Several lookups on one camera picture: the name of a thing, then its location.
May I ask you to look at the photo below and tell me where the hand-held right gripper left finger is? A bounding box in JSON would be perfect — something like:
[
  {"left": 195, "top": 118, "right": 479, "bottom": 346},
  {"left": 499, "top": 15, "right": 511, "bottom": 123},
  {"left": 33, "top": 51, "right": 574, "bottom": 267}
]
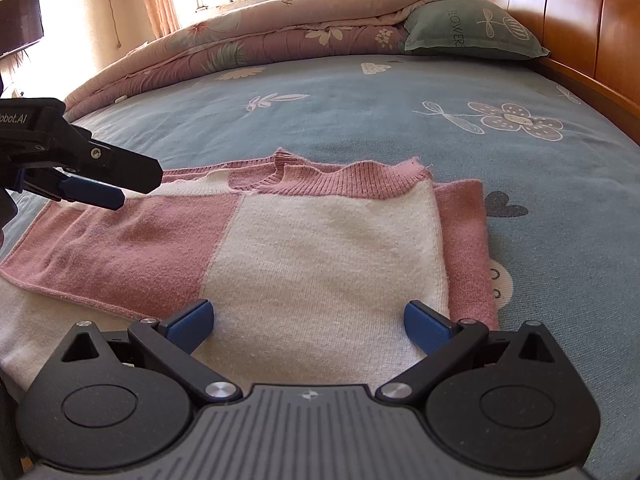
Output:
[{"left": 60, "top": 298, "right": 241, "bottom": 406}]

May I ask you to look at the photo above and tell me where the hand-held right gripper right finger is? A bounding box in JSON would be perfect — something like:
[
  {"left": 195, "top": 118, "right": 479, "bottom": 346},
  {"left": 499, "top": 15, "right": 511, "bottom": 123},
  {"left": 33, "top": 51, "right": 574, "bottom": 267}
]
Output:
[{"left": 376, "top": 302, "right": 558, "bottom": 406}]

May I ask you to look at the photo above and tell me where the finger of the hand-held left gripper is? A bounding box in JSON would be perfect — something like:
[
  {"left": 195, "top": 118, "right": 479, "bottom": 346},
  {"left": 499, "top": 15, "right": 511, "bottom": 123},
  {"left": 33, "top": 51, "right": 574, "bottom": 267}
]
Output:
[
  {"left": 60, "top": 127, "right": 163, "bottom": 193},
  {"left": 54, "top": 172, "right": 126, "bottom": 209}
]

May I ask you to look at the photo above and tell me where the pink and white sweater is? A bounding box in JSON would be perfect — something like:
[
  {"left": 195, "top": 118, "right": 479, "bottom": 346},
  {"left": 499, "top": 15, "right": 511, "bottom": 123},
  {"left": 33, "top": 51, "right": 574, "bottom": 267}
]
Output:
[{"left": 0, "top": 147, "right": 501, "bottom": 396}]

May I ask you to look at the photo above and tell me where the black television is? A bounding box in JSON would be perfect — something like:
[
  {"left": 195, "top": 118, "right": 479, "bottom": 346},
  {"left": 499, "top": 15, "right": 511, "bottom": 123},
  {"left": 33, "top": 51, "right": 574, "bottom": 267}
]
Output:
[{"left": 0, "top": 0, "right": 46, "bottom": 57}]

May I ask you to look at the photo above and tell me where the pink floral quilt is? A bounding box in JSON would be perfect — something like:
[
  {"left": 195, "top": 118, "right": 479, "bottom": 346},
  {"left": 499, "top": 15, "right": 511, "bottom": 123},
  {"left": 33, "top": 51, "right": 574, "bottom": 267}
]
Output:
[{"left": 64, "top": 0, "right": 463, "bottom": 118}]

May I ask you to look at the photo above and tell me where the green printed pillow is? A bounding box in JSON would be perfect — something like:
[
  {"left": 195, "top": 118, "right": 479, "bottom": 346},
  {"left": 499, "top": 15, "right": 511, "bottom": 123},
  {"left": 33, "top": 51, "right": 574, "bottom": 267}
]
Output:
[{"left": 402, "top": 0, "right": 551, "bottom": 58}]

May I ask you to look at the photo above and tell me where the wooden headboard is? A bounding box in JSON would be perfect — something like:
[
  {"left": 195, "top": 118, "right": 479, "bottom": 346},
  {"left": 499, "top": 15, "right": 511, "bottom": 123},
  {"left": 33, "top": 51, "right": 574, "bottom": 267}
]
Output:
[{"left": 460, "top": 0, "right": 640, "bottom": 146}]

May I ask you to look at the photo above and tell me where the thin wall cord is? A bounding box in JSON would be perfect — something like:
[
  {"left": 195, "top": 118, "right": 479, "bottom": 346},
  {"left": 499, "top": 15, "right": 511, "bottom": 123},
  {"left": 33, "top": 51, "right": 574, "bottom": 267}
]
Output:
[{"left": 102, "top": 0, "right": 124, "bottom": 50}]

